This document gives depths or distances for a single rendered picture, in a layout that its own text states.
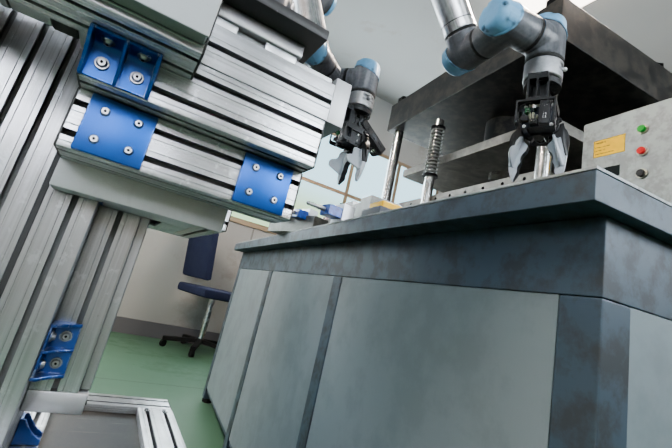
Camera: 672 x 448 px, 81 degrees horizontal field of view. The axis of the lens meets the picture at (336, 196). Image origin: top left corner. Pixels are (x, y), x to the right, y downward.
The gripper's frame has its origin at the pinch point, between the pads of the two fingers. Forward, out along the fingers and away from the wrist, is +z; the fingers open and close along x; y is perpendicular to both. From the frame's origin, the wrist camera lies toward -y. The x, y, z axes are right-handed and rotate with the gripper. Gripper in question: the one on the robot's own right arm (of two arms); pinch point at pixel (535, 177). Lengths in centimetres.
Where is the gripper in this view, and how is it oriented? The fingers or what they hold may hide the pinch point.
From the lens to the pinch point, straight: 88.3
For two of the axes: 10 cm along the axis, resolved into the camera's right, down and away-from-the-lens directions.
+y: -5.4, -3.3, -7.7
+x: 8.1, 0.3, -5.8
